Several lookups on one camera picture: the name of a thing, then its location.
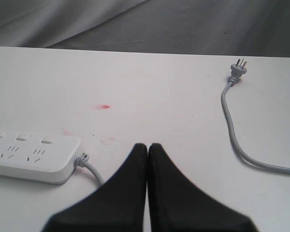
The grey backdrop cloth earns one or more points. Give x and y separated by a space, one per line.
201 27

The white five-outlet power strip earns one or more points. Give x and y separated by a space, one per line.
40 157

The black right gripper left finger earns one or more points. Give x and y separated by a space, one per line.
117 206

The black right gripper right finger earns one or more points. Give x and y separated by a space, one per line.
177 205

